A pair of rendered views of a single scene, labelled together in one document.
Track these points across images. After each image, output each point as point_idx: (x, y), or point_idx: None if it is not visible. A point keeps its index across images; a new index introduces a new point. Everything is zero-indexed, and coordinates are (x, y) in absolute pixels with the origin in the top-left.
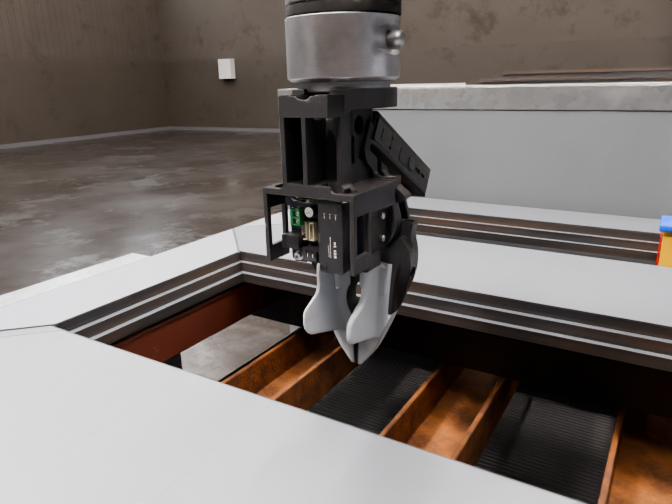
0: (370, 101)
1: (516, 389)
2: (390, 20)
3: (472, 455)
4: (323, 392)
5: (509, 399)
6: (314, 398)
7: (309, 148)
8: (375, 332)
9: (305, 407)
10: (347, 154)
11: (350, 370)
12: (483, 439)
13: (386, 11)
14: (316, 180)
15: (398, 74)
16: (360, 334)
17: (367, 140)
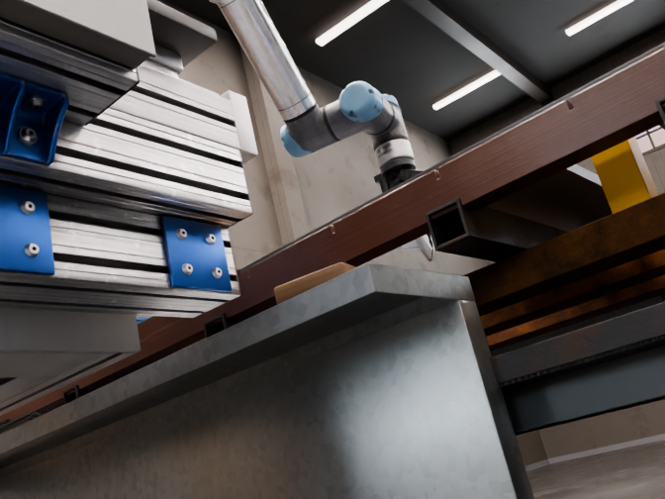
0: (382, 171)
1: (599, 287)
2: (380, 147)
3: (496, 313)
4: (569, 315)
5: (577, 292)
6: (559, 318)
7: (383, 191)
8: (417, 245)
9: (549, 322)
10: (386, 188)
11: (605, 305)
12: (516, 308)
13: (400, 136)
14: None
15: (389, 157)
16: (406, 246)
17: (397, 179)
